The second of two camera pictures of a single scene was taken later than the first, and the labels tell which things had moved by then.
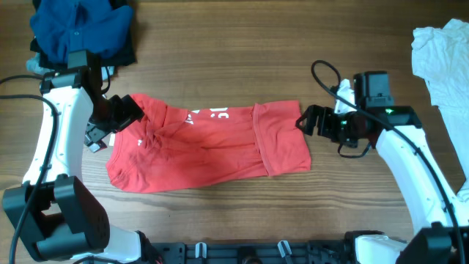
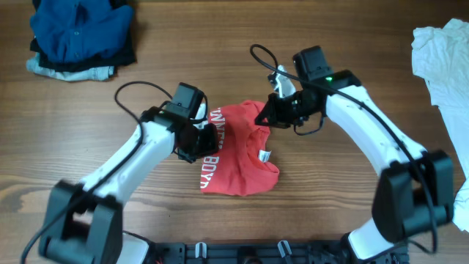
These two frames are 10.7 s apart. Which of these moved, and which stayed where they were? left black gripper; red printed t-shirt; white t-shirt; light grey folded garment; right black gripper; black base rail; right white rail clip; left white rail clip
Moved: red printed t-shirt; left black gripper; right black gripper
Stayed: white t-shirt; right white rail clip; light grey folded garment; left white rail clip; black base rail
